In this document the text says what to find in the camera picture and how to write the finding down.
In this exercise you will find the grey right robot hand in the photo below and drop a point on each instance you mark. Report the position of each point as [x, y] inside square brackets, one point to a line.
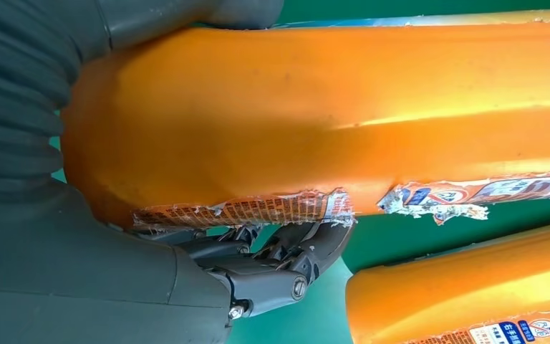
[90, 285]

